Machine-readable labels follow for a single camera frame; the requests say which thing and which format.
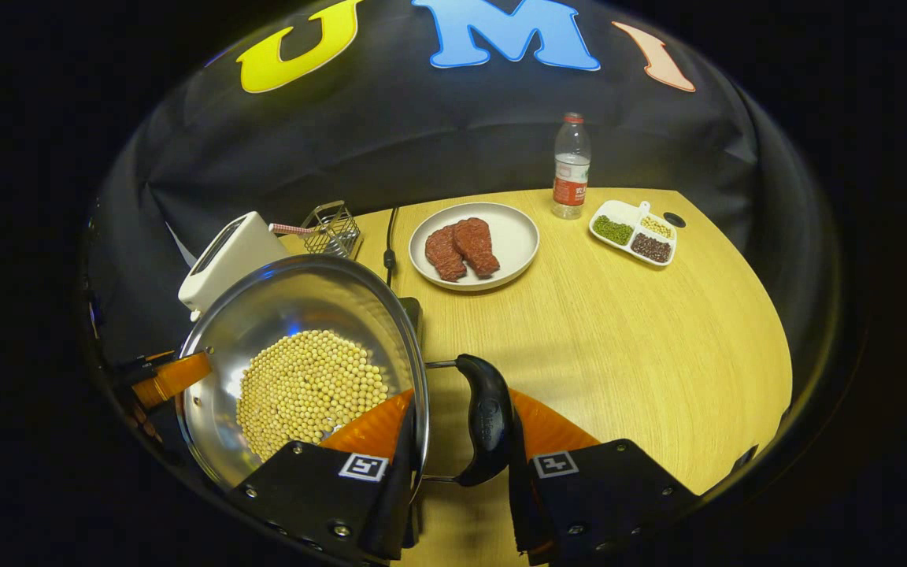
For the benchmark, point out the pile of dark red beans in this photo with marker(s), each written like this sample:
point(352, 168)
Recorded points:
point(650, 248)

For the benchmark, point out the white round plate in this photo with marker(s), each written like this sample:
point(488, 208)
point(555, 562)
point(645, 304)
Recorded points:
point(512, 236)

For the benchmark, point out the clear plastic water bottle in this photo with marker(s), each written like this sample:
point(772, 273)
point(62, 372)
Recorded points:
point(571, 169)

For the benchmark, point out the black backdrop cloth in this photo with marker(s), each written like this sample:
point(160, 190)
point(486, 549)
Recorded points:
point(422, 134)

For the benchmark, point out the black induction cooktop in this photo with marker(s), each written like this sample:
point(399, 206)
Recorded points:
point(412, 315)

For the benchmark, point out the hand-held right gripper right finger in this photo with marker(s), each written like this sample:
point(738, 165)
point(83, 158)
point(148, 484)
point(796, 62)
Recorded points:
point(603, 496)

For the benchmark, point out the pile of green beans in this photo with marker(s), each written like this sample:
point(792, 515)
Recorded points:
point(613, 230)

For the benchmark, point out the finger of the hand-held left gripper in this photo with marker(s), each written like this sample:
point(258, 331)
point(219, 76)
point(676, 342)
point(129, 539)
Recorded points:
point(174, 378)

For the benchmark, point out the brown meat piece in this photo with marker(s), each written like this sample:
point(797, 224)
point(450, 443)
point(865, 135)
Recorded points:
point(477, 244)
point(446, 252)

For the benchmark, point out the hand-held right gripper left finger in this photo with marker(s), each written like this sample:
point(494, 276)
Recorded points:
point(320, 492)

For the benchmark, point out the pile of yellow beans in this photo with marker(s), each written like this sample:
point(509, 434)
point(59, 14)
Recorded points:
point(656, 227)

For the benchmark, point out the pile of soybeans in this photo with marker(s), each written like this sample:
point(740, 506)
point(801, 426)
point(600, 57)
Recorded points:
point(308, 386)

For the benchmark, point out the white divided dish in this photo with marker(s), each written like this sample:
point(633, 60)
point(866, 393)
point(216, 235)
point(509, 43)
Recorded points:
point(631, 214)

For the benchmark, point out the white toaster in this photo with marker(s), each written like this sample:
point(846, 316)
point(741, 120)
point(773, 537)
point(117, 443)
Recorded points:
point(225, 264)

